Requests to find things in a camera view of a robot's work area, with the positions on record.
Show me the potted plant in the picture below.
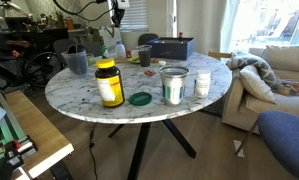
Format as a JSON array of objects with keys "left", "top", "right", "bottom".
[{"left": 55, "top": 11, "right": 65, "bottom": 29}]

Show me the yellow plate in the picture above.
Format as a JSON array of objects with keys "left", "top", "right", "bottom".
[{"left": 127, "top": 56, "right": 140, "bottom": 64}]

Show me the clear plastic measuring jug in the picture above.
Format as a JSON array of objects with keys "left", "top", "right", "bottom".
[{"left": 61, "top": 44, "right": 88, "bottom": 76}]

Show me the green round lid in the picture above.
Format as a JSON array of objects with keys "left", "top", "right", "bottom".
[{"left": 129, "top": 92, "right": 152, "bottom": 106}]

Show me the beige sofa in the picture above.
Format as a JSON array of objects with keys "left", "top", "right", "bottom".
[{"left": 222, "top": 45, "right": 299, "bottom": 130}]

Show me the green glass bottle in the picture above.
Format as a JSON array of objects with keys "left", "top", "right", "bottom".
[{"left": 100, "top": 36, "right": 109, "bottom": 59}]

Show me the orange container on shelf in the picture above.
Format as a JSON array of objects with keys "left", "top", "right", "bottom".
[{"left": 65, "top": 17, "right": 74, "bottom": 30}]

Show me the wooden side table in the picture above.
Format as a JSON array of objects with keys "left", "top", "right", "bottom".
[{"left": 5, "top": 91, "right": 74, "bottom": 180}]

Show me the grey patterned blanket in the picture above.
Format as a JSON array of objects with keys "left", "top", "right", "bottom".
[{"left": 226, "top": 50, "right": 299, "bottom": 96}]

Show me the round marble table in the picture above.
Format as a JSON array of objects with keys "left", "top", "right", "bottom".
[{"left": 45, "top": 53, "right": 232, "bottom": 180}]

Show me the brown bottle yellow cap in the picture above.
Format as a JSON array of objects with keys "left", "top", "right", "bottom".
[{"left": 95, "top": 59, "right": 125, "bottom": 107}]

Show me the dark chair behind table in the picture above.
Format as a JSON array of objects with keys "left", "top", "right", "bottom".
[{"left": 138, "top": 33, "right": 158, "bottom": 45}]

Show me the small red jar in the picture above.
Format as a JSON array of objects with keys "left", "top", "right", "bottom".
[{"left": 126, "top": 50, "right": 132, "bottom": 59}]

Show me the white bottle blue cap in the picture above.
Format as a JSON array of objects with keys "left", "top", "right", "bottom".
[{"left": 116, "top": 41, "right": 126, "bottom": 59}]

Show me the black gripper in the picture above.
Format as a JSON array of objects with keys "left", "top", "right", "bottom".
[{"left": 111, "top": 7, "right": 125, "bottom": 27}]

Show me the dark smoothie cup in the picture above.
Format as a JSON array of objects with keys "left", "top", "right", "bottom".
[{"left": 137, "top": 45, "right": 151, "bottom": 67}]

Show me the white pill bottle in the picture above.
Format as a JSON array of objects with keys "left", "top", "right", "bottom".
[{"left": 194, "top": 69, "right": 211, "bottom": 98}]

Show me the black power cable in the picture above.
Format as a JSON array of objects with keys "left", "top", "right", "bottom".
[{"left": 88, "top": 123, "right": 99, "bottom": 180}]

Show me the black bicycle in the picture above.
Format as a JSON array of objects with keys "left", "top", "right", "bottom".
[{"left": 0, "top": 40, "right": 64, "bottom": 90}]

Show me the grey office chair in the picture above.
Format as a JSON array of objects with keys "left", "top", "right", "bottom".
[{"left": 53, "top": 39, "right": 76, "bottom": 69}]

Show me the dark bottle in box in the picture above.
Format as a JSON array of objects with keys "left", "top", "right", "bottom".
[{"left": 178, "top": 32, "right": 183, "bottom": 44}]

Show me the green clamp tool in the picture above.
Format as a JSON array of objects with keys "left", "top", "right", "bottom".
[{"left": 0, "top": 93, "right": 37, "bottom": 180}]

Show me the white paper on floor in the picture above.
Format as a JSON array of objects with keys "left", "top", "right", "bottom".
[{"left": 233, "top": 140, "right": 244, "bottom": 158}]

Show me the white cushion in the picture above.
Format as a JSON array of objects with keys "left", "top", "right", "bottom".
[{"left": 239, "top": 65, "right": 276, "bottom": 103}]

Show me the small white cap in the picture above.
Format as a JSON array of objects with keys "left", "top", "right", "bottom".
[{"left": 159, "top": 61, "right": 166, "bottom": 66}]

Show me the navy blue box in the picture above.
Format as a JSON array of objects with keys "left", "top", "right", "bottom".
[{"left": 147, "top": 37, "right": 195, "bottom": 60}]

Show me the window blind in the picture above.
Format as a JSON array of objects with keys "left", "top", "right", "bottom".
[{"left": 118, "top": 0, "right": 149, "bottom": 32}]

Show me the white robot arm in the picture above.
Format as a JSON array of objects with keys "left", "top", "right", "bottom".
[{"left": 111, "top": 0, "right": 130, "bottom": 27}]

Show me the small red packet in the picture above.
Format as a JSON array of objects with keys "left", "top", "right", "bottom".
[{"left": 144, "top": 70, "right": 156, "bottom": 76}]

